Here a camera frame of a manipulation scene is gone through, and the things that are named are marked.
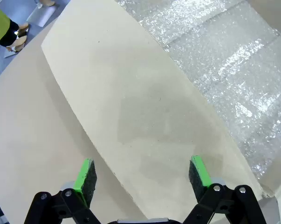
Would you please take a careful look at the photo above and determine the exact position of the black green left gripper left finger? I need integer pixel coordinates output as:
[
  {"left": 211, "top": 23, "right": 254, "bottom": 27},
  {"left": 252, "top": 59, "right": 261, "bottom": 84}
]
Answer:
[{"left": 23, "top": 158, "right": 101, "bottom": 224}]

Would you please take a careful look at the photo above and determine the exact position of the clear bubble wrap sheet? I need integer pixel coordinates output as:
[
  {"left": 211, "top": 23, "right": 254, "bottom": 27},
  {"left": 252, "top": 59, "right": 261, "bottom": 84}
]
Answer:
[{"left": 114, "top": 0, "right": 281, "bottom": 185}]

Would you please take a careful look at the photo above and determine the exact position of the brown cardboard shipping box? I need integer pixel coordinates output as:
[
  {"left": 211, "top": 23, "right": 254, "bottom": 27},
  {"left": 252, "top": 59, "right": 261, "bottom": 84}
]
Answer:
[{"left": 41, "top": 0, "right": 281, "bottom": 224}]

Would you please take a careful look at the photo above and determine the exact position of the grey metal floor plate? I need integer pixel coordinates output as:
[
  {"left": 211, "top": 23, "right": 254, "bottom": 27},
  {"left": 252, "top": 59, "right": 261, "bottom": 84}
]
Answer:
[
  {"left": 4, "top": 48, "right": 21, "bottom": 58},
  {"left": 26, "top": 3, "right": 58, "bottom": 28}
]

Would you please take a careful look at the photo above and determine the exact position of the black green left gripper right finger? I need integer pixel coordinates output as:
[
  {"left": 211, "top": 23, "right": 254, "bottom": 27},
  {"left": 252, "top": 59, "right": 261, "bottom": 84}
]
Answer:
[{"left": 182, "top": 155, "right": 267, "bottom": 224}]

